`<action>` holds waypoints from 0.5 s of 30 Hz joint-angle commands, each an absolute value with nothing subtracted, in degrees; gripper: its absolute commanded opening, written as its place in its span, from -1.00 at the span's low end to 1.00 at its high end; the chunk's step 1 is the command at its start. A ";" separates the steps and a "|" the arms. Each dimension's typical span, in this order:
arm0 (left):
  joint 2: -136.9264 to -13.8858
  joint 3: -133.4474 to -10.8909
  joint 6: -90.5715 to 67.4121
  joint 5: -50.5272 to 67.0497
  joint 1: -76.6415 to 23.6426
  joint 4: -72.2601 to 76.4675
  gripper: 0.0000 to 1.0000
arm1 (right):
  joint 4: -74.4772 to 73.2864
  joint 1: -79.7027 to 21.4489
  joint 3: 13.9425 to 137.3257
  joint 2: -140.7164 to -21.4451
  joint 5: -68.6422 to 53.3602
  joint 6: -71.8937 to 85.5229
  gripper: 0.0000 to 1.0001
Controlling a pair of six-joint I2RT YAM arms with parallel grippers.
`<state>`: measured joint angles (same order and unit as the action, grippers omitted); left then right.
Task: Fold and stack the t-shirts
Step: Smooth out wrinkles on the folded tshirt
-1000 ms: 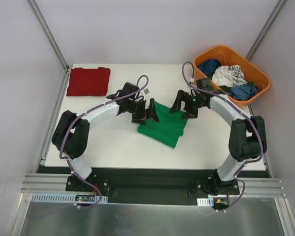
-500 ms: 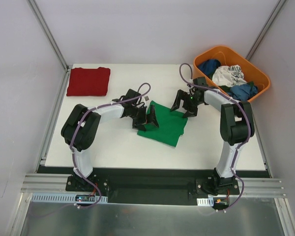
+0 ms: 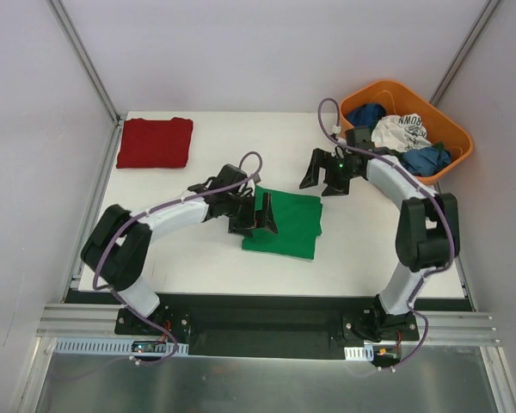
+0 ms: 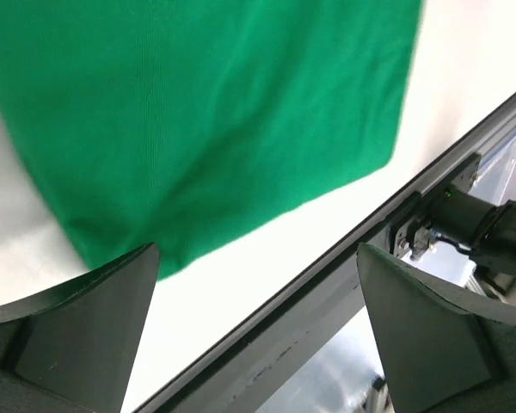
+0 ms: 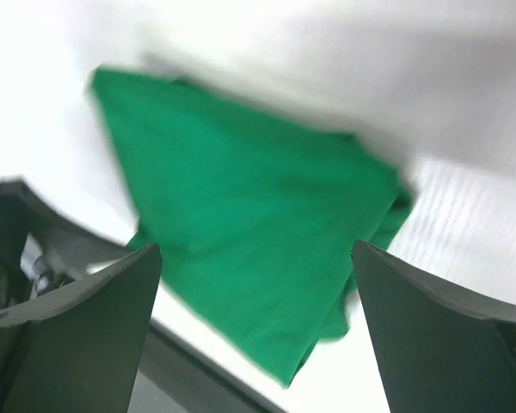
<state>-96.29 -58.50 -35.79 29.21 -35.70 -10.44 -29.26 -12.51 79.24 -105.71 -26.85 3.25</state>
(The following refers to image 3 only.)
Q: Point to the left aluminium post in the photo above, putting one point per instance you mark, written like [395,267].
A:
[74,39]

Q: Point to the left white cable duct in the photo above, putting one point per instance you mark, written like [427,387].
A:
[117,347]

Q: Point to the aluminium post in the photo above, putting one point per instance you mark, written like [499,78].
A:
[471,39]
[74,39]

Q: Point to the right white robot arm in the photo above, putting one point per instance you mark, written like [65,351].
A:
[427,233]

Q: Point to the white printed t-shirt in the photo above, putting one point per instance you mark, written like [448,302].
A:
[400,133]

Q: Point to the white cable duct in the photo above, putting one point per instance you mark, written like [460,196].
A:
[364,353]
[117,347]

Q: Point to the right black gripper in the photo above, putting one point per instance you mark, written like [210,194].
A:
[329,169]

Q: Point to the right aluminium post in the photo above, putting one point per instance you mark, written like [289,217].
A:
[471,39]

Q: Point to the dark blue t-shirt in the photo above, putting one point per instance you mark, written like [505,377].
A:
[366,115]

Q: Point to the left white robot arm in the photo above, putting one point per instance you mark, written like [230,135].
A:
[117,248]

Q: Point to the right white cable duct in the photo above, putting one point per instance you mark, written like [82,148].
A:
[364,353]

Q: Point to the green t-shirt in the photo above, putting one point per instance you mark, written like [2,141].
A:
[298,218]

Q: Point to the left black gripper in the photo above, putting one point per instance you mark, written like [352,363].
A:
[248,216]

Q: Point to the aluminium frame rail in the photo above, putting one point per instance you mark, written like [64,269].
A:
[451,328]

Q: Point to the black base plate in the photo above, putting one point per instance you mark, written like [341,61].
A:
[292,327]

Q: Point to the folded red t-shirt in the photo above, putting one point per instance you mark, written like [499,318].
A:
[155,144]

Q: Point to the orange plastic basket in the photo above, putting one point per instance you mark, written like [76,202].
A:
[398,98]

